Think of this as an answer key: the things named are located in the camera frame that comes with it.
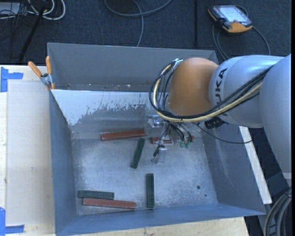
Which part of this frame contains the red-brown flat block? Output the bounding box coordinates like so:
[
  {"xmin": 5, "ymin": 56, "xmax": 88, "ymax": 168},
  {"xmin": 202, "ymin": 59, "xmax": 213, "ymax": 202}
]
[
  {"xmin": 100, "ymin": 129, "xmax": 147, "ymax": 142},
  {"xmin": 150, "ymin": 135, "xmax": 196, "ymax": 145},
  {"xmin": 82, "ymin": 197, "xmax": 137, "ymax": 210}
]

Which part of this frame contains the dark green flat block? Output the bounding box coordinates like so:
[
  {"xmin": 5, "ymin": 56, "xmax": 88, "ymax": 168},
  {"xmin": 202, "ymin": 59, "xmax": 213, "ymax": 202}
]
[
  {"xmin": 145, "ymin": 173, "xmax": 155, "ymax": 209},
  {"xmin": 78, "ymin": 190, "xmax": 115, "ymax": 200},
  {"xmin": 130, "ymin": 138, "xmax": 146, "ymax": 170}
]

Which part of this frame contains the grey metal bin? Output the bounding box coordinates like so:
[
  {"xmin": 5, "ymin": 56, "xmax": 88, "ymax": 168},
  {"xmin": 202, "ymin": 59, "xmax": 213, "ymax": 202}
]
[{"xmin": 47, "ymin": 42, "xmax": 266, "ymax": 236}]

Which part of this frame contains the pale wood flat board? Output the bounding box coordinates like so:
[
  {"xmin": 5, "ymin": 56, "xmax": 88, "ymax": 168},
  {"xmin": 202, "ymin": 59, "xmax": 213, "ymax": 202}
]
[{"xmin": 5, "ymin": 79, "xmax": 56, "ymax": 227}]

